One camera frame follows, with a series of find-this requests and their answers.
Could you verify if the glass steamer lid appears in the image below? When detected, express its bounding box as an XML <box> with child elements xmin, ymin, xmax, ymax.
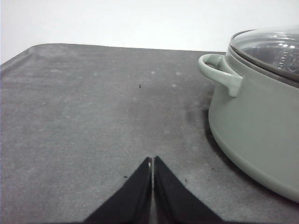
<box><xmin>231</xmin><ymin>27</ymin><xmax>299</xmax><ymax>88</ymax></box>

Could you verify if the dark grey table mat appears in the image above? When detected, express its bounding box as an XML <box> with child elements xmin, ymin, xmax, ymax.
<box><xmin>0</xmin><ymin>44</ymin><xmax>299</xmax><ymax>224</ymax></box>

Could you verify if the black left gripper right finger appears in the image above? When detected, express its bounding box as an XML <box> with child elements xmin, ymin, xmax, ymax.
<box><xmin>154</xmin><ymin>156</ymin><xmax>224</xmax><ymax>224</ymax></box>

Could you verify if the green electric steamer pot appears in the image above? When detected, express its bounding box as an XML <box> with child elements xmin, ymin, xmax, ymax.
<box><xmin>199</xmin><ymin>47</ymin><xmax>299</xmax><ymax>203</ymax></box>

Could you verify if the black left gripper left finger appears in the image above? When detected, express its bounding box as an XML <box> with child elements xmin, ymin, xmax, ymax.
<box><xmin>84</xmin><ymin>157</ymin><xmax>152</xmax><ymax>224</ymax></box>

